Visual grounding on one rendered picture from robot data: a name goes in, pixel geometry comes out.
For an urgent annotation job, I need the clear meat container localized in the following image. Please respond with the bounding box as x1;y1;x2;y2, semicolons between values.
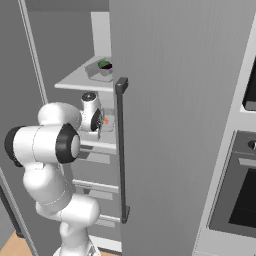
99;107;117;133

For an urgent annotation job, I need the clear vegetable container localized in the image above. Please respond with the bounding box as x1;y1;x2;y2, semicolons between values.
84;56;114;83

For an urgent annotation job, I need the highest grey freezer rack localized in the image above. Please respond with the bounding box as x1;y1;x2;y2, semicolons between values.
54;54;115;93

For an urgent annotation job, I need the green broccoli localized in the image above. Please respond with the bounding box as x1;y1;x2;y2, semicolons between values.
97;59;111;70

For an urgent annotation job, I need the lowest grey freezer rack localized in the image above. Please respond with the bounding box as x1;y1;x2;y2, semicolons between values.
96;213;122;229

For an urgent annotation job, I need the grey freezer door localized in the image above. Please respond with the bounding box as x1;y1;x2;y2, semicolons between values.
0;0;50;256

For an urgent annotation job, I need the grey fridge door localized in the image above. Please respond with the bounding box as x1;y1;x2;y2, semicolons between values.
108;0;256;256

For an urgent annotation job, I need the grey built-in oven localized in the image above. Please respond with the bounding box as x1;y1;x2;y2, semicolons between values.
206;129;256;240

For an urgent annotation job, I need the black microwave oven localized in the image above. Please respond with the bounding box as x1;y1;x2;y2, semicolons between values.
242;55;256;113

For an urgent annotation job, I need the pale grey appliance cabinet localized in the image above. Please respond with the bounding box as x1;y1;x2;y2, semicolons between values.
191;21;256;256

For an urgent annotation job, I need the dark grey door handle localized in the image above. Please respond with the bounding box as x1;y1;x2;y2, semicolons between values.
114;77;131;225

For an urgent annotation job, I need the dark freezer door handle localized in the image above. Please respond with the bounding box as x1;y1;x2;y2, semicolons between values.
0;185;25;239

